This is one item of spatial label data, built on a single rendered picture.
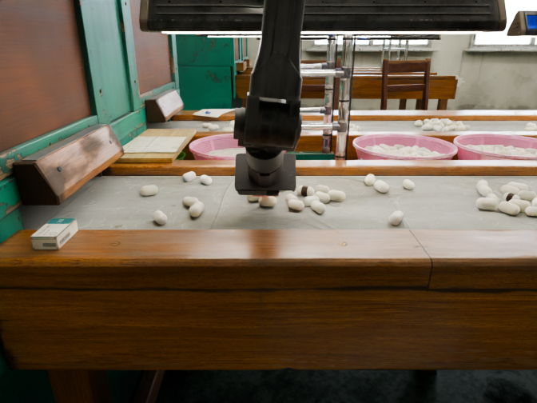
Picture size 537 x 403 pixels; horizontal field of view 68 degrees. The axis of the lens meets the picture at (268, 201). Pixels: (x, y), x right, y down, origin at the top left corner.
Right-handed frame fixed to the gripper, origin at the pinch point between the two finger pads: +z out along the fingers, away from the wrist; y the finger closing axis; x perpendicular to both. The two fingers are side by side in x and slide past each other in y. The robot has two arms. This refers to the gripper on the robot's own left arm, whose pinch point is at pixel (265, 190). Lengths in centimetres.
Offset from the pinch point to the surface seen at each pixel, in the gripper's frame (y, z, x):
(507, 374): -79, 74, 37
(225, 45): 37, 191, -196
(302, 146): -10.3, 38.5, -28.9
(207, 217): 10.1, -4.0, 6.6
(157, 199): 21.2, 2.3, 1.2
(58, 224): 28.9, -16.6, 11.6
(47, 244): 28.8, -18.7, 15.0
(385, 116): -44, 63, -55
